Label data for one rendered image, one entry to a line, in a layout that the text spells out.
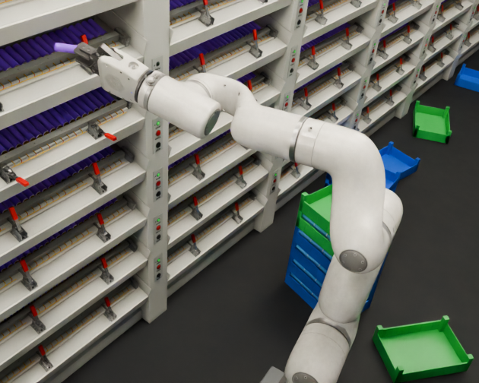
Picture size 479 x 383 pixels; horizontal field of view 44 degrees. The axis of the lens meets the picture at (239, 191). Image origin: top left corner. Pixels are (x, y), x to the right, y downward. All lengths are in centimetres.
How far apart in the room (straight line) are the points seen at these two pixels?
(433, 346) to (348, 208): 142
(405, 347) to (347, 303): 116
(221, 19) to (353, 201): 91
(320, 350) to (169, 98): 65
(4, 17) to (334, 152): 73
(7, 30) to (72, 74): 24
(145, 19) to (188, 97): 42
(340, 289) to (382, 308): 127
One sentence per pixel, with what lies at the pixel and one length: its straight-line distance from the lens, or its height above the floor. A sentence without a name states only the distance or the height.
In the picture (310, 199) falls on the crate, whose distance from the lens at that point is 225.
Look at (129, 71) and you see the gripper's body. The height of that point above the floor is 125.
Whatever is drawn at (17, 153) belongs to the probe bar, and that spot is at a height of 96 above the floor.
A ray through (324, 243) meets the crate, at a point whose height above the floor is 35.
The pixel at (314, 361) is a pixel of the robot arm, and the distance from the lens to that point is 138.
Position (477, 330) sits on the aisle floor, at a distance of 261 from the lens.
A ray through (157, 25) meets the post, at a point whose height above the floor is 118.
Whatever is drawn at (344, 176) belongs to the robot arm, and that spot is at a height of 119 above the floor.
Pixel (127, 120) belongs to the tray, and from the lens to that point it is 169.
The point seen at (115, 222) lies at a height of 55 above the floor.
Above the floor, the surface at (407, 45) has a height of 54.
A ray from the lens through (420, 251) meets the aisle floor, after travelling 283.
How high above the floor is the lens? 183
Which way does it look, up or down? 39 degrees down
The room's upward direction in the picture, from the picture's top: 6 degrees clockwise
